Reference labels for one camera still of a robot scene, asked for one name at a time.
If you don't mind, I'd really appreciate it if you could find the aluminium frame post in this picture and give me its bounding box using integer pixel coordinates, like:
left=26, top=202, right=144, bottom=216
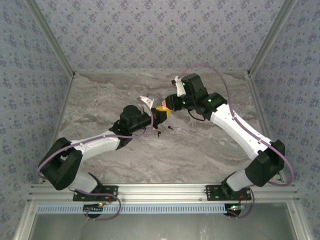
left=247, top=0, right=300, bottom=77
left=24, top=0, right=76, bottom=77

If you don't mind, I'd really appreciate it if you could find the small black controller board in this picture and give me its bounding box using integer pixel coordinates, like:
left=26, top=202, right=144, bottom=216
left=226, top=203, right=244, bottom=216
left=83, top=203, right=105, bottom=214

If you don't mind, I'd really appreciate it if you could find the aluminium lower frame leg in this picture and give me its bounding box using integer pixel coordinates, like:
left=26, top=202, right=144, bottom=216
left=13, top=201, right=38, bottom=240
left=286, top=201, right=312, bottom=240

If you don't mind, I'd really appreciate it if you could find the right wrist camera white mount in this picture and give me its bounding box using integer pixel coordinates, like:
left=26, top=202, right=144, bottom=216
left=170, top=75, right=188, bottom=97

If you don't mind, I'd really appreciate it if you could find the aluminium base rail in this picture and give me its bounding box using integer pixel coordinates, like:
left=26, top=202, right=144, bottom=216
left=27, top=183, right=300, bottom=203

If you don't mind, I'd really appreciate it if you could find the slotted light blue cable duct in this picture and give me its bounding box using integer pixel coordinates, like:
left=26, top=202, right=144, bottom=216
left=36, top=203, right=227, bottom=215

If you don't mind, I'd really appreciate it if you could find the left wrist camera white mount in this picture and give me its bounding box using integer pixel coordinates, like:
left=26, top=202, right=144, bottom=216
left=137, top=95, right=156, bottom=112

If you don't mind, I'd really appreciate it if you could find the grey metal panel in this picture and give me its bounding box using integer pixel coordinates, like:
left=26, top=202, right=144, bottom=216
left=32, top=212, right=295, bottom=240

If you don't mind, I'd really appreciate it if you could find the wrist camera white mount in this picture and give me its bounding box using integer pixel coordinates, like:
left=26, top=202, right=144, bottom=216
left=170, top=75, right=188, bottom=97
left=137, top=95, right=156, bottom=112

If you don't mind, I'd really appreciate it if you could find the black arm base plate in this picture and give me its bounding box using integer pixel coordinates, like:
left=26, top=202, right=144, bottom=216
left=72, top=185, right=119, bottom=202
left=206, top=184, right=252, bottom=202

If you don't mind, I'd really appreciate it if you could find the aluminium table side rail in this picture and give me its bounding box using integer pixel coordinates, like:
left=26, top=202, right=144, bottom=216
left=245, top=71, right=286, bottom=183
left=38, top=72, right=77, bottom=186

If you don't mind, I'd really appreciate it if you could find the purple cable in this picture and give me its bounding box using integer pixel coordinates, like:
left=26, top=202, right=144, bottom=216
left=36, top=101, right=123, bottom=221
left=177, top=63, right=295, bottom=220

